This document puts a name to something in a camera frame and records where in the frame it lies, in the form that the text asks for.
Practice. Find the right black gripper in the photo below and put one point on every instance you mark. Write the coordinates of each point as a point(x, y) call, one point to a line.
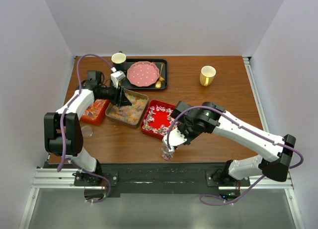
point(181, 128)

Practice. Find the pink polka dot plate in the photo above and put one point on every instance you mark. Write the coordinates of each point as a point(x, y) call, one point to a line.
point(142, 74)

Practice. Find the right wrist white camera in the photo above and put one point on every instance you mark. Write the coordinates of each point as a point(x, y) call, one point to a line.
point(174, 139)

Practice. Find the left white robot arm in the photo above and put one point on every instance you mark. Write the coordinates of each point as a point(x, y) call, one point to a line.
point(62, 131)

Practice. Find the gold spoon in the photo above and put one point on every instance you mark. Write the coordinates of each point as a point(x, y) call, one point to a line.
point(158, 84)

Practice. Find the silver tin of gummies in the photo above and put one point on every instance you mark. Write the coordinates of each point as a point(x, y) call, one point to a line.
point(129, 115)

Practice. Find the gold fork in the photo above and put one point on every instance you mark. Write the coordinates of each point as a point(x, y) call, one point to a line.
point(161, 77)

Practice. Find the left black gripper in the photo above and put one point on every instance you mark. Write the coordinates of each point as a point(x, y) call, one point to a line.
point(124, 101)

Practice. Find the yellow mug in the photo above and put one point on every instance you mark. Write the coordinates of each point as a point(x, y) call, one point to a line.
point(207, 75)

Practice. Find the clear glass jar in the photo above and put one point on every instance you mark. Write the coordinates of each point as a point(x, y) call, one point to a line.
point(167, 152)

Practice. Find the dark green cup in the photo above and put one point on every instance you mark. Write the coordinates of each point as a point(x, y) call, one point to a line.
point(119, 61)

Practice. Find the red box of lollipops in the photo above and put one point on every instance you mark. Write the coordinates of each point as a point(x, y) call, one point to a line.
point(157, 119)

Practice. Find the clear jar lid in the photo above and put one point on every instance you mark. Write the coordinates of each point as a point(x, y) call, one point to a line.
point(87, 131)

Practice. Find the orange candy box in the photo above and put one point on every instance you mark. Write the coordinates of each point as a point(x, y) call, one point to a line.
point(95, 113)

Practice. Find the black serving tray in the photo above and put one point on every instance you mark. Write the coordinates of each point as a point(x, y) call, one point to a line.
point(126, 84)

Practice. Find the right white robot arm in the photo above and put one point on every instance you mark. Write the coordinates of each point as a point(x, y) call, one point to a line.
point(274, 153)

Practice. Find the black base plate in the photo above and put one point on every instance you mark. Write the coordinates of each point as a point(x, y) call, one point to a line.
point(166, 178)

